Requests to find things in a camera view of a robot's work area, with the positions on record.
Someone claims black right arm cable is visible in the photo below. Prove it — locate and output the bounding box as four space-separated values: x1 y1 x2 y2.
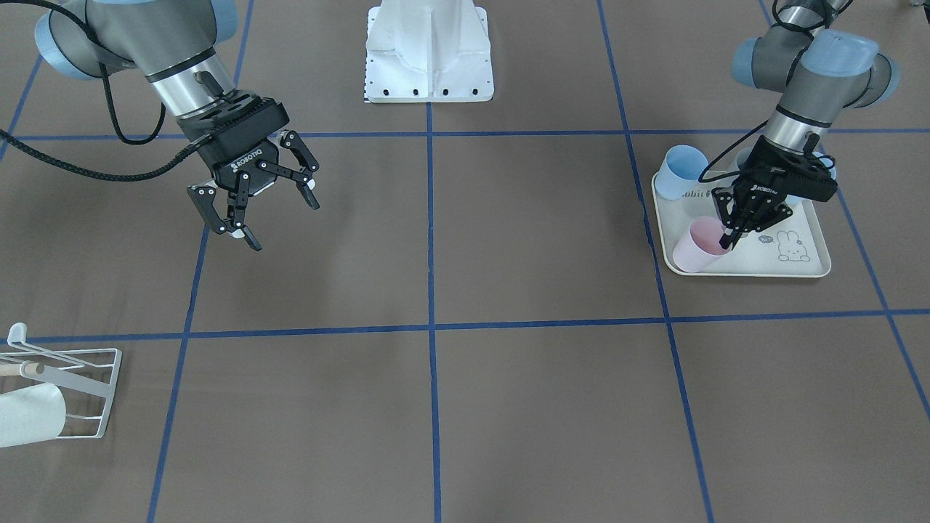
0 0 215 182

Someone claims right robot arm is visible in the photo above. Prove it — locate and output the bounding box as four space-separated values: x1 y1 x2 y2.
34 1 319 251

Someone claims light blue cup front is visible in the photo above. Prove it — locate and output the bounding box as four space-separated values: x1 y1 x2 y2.
654 145 710 201

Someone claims white wire cup rack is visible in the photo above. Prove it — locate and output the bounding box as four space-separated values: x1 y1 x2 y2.
2 323 123 441

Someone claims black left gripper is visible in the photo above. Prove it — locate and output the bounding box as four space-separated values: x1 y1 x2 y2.
711 136 839 251

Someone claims light blue cup back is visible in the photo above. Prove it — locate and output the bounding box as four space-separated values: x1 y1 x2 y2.
782 153 839 206

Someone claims grey plastic cup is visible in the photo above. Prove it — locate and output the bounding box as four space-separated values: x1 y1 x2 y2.
730 147 753 172

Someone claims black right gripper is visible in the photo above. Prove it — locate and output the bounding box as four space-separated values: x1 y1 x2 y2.
177 92 320 251

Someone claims cream white plastic cup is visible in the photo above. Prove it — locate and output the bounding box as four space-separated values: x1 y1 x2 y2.
1 383 67 447

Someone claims pink plastic cup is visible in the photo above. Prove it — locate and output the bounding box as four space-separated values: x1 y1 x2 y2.
671 216 731 275

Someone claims wooden rack dowel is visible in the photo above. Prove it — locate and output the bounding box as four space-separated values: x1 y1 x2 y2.
0 362 46 378

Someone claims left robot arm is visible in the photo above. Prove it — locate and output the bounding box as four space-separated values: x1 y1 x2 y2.
712 1 901 251

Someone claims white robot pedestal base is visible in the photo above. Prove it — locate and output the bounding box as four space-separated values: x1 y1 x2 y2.
363 1 495 104

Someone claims cream serving tray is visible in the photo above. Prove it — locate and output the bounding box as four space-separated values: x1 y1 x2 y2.
650 179 833 278

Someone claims light blue cup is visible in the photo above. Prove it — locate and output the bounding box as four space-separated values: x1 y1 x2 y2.
782 153 839 206
654 145 710 201

